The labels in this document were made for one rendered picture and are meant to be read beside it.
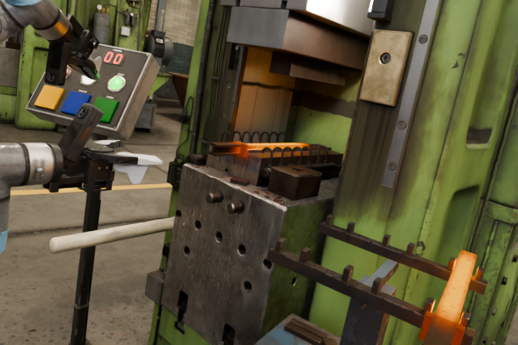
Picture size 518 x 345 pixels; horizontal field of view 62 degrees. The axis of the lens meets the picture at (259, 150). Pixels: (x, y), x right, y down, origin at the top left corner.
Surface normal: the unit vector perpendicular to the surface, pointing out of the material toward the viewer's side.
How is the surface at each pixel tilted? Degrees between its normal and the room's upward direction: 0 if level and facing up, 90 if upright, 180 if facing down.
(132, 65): 60
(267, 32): 90
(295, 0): 90
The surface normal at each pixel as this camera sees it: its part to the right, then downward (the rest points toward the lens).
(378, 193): -0.65, 0.02
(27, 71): 0.56, 0.25
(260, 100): 0.74, 0.26
